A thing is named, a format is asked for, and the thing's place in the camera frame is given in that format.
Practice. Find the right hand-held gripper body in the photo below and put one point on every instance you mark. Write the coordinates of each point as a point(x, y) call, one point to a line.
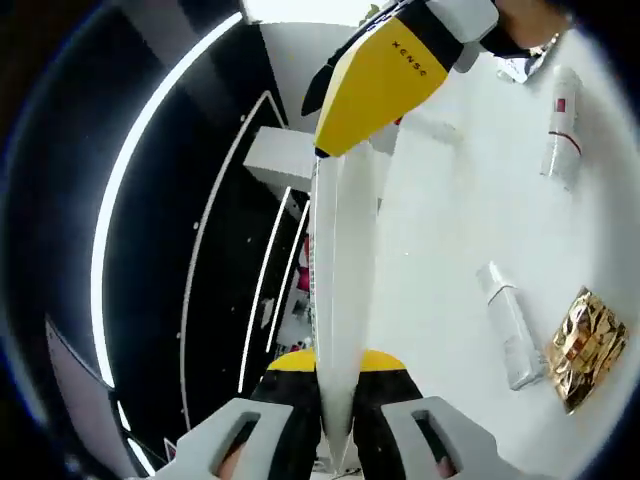
point(502, 45)

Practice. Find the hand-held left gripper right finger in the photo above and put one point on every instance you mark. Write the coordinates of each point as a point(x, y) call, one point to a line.
point(385, 410)

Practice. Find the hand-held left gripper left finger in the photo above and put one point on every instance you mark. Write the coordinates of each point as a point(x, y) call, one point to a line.
point(295, 400)

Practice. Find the silver foil skincare sachet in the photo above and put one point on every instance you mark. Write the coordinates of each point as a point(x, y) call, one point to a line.
point(515, 70)

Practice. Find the red label skincare pump bottle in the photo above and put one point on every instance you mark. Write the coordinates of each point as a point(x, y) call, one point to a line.
point(565, 85)

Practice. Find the tall white skincare tube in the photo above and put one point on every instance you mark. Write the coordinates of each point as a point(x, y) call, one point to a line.
point(345, 250)

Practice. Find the gold foil skincare sachet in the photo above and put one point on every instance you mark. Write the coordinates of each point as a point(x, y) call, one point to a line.
point(585, 345)

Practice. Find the person's right hand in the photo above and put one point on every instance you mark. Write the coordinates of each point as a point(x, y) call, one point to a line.
point(540, 20)

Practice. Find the white square pillar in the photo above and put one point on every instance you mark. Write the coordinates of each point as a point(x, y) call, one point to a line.
point(280, 155)

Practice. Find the large pale hanging screen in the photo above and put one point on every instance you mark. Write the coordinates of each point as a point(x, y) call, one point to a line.
point(80, 395)

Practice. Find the red wall screen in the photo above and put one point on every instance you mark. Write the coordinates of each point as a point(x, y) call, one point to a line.
point(305, 277)

